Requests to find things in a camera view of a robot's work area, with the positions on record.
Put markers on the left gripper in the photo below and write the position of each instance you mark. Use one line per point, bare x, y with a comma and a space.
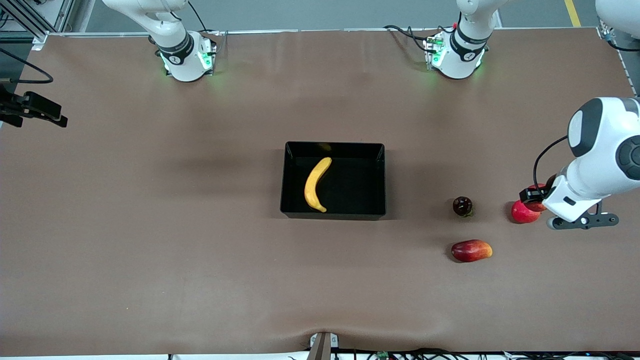
549, 184

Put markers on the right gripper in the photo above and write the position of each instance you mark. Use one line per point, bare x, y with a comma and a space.
10, 106

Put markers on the small red yellow apple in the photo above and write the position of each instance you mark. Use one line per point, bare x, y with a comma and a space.
537, 205

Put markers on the black plastic box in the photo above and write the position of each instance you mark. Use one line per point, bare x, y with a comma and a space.
350, 200

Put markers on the yellow banana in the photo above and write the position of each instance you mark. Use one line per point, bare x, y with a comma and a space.
314, 185

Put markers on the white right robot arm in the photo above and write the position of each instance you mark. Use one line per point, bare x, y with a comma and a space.
180, 55

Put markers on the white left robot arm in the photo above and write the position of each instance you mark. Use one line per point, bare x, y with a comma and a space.
607, 160

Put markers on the red peach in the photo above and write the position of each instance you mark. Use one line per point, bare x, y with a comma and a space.
522, 215

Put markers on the dark purple mangosteen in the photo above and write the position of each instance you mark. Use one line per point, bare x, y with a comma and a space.
462, 206

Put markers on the red mango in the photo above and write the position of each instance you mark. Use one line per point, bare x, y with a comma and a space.
470, 251

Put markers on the small green circuit board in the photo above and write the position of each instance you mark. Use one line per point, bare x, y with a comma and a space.
383, 355

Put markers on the brown table cover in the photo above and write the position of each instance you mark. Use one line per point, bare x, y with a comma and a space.
250, 280

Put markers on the grey metal table bracket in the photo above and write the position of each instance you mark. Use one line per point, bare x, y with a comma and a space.
322, 345

